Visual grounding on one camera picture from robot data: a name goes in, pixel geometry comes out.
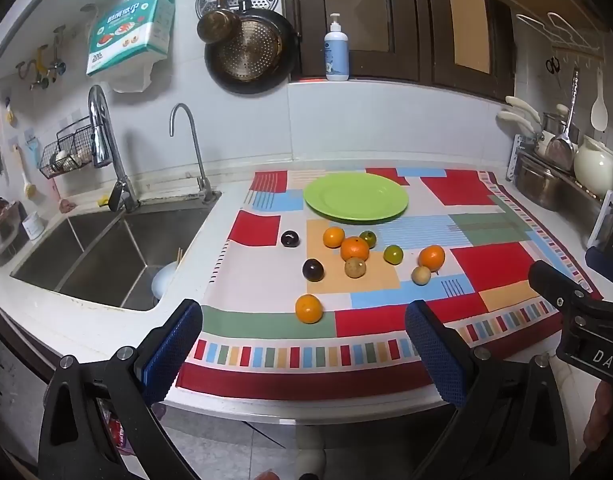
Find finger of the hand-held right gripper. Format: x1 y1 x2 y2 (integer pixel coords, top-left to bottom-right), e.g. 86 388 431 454
585 246 613 286
528 259 608 314

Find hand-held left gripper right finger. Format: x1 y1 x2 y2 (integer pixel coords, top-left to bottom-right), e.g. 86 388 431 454
404 300 572 480

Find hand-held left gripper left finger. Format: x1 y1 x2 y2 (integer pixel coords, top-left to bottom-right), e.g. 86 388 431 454
39 299 204 480

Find green plate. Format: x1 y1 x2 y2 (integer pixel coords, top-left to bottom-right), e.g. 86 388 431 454
303 172 410 225

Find person's right hand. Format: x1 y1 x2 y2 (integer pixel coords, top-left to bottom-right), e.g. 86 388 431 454
585 382 613 456

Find steel dish rack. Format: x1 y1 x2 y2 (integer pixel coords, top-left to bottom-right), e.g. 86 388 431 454
505 134 609 233

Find white bowl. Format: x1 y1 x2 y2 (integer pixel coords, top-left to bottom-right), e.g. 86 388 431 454
150 260 180 301

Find colourful patchwork table mat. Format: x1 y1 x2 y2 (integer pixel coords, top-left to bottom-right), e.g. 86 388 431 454
175 169 604 403

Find cream ceramic jug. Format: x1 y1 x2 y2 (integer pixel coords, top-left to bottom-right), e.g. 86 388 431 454
573 137 613 199

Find stainless steel pot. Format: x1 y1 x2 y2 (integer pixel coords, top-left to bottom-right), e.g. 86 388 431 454
515 154 567 212

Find stainless steel sink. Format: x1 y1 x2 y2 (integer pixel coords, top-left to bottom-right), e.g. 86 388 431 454
10 199 222 312

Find metal skimmer ladle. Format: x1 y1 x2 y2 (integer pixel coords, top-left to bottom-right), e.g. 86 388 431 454
545 69 582 172

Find white rice paddle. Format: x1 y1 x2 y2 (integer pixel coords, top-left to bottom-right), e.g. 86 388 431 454
590 67 609 131

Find white cup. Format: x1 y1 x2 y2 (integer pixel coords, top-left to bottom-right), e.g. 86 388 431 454
22 211 46 240

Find thin gooseneck faucet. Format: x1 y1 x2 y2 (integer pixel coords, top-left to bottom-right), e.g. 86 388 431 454
169 103 222 204

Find yellow dish brush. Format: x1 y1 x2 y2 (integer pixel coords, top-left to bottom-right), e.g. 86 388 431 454
13 144 38 199

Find chrome pull-down faucet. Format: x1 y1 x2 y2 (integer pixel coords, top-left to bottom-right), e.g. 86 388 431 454
88 85 140 213

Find white plastic bag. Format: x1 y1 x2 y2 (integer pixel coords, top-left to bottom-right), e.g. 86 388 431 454
110 55 160 94

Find black perforated frying pan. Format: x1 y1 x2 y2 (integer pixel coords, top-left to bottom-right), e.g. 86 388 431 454
204 8 298 96

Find white pump soap bottle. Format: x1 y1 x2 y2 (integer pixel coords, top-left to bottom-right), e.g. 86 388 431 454
324 13 350 82

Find teal paper towel pack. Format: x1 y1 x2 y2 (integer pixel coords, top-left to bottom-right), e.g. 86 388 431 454
86 0 176 77

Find small brass saucepan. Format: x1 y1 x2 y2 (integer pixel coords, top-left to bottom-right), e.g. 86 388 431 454
196 0 242 44

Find white-handled pots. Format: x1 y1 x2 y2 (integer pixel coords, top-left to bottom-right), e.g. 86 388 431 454
495 95 569 157

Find black wire basket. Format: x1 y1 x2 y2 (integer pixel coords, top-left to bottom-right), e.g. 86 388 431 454
39 117 108 180

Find white wire wall rack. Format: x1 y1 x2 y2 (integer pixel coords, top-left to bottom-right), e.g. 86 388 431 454
515 12 603 55

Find dark wooden window frame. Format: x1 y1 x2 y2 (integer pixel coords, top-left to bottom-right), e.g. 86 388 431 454
280 0 518 104

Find yellow wall hooks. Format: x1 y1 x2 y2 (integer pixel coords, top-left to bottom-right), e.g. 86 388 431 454
15 25 68 92

